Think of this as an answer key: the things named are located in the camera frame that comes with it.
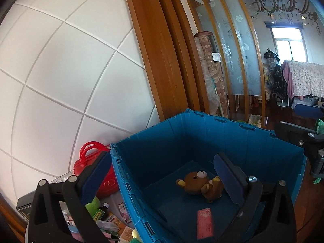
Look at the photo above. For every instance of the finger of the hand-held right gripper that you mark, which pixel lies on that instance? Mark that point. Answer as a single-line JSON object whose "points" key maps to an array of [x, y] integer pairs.
{"points": [[288, 133], [307, 111]]}

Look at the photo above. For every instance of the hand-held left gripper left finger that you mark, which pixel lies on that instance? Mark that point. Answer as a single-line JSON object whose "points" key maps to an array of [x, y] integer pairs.
{"points": [[97, 177]]}

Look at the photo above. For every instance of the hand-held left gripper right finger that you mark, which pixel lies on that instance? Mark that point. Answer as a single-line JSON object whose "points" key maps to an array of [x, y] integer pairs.
{"points": [[227, 179]]}

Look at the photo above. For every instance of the blue plastic crate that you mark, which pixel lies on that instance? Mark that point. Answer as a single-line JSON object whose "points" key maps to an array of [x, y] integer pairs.
{"points": [[202, 136]]}

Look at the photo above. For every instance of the floral cloth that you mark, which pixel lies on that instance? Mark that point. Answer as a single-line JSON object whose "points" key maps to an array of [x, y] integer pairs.
{"points": [[307, 78]]}

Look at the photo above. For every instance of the brown teddy bear plush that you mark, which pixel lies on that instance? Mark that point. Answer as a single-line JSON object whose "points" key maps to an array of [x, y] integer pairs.
{"points": [[193, 184]]}

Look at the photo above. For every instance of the yellowish bag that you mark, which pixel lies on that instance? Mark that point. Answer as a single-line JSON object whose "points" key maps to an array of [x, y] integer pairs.
{"points": [[255, 120]]}

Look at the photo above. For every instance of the pink hanging cloth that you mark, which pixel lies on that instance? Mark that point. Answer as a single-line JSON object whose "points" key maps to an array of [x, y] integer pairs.
{"points": [[288, 81]]}

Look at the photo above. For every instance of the green cardboard box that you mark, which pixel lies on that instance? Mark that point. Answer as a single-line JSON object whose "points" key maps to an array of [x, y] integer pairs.
{"points": [[99, 215]]}

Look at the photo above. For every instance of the pink white medicine box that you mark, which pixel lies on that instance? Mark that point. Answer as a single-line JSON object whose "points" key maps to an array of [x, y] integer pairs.
{"points": [[124, 212]]}

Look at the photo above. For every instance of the dark clothes on rack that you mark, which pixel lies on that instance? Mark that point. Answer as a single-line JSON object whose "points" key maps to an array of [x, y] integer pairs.
{"points": [[277, 78]]}

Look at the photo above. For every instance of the red packet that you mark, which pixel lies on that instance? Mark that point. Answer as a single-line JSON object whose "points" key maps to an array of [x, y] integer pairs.
{"points": [[204, 224]]}

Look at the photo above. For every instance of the bright window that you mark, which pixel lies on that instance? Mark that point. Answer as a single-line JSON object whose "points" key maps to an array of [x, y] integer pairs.
{"points": [[288, 45]]}

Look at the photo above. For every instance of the dark box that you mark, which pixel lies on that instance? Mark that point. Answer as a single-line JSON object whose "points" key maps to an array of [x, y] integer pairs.
{"points": [[24, 205]]}

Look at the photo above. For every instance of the rolled patterned carpet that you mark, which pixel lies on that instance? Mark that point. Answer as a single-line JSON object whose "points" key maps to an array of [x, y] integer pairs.
{"points": [[212, 81]]}

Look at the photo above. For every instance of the wooden frosted glass partition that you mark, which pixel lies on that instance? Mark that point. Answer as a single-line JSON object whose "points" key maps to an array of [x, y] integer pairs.
{"points": [[235, 43]]}

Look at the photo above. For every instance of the ceiling vine decoration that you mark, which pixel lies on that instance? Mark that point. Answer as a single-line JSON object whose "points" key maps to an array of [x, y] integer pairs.
{"points": [[283, 10]]}

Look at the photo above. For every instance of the white wall socket panel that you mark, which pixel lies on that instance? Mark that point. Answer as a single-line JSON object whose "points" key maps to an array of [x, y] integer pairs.
{"points": [[63, 177]]}

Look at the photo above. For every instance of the wooden door frame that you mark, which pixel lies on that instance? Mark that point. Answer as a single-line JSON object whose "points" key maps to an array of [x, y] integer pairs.
{"points": [[162, 43]]}

